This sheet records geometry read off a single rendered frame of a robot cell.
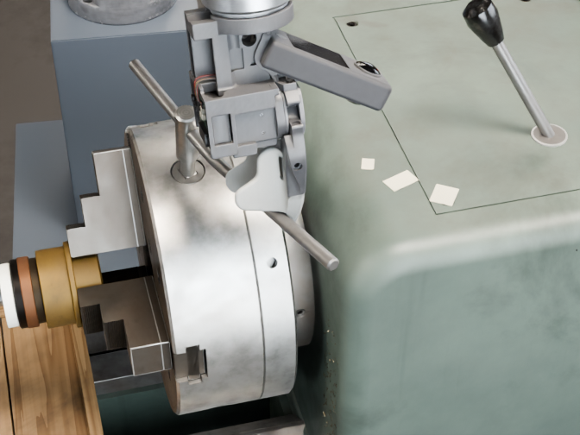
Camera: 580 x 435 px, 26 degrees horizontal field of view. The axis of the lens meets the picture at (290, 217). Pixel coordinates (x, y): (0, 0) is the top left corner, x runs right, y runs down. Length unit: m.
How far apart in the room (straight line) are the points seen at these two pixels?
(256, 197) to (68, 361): 0.54
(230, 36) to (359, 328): 0.32
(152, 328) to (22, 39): 2.53
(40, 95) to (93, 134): 1.72
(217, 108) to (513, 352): 0.43
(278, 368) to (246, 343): 0.05
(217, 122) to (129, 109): 0.75
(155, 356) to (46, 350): 0.33
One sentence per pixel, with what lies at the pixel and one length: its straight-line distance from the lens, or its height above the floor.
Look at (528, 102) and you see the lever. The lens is 1.25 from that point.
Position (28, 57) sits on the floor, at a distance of 3.66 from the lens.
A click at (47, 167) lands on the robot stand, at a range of 2.05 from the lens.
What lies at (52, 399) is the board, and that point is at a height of 0.89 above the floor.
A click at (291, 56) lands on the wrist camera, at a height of 1.45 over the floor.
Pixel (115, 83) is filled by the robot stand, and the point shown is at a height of 1.02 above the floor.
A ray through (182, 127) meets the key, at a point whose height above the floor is 1.31.
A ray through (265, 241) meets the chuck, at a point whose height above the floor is 1.20.
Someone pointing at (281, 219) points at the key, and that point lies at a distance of 1.08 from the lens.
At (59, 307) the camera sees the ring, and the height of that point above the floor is 1.09.
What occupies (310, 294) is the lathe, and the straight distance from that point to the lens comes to 1.29.
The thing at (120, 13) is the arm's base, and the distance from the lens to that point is 1.70.
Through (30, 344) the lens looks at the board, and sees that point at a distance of 1.58.
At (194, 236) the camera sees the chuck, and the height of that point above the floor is 1.21.
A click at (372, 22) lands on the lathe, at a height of 1.26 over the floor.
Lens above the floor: 2.03
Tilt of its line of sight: 42 degrees down
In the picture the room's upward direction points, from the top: straight up
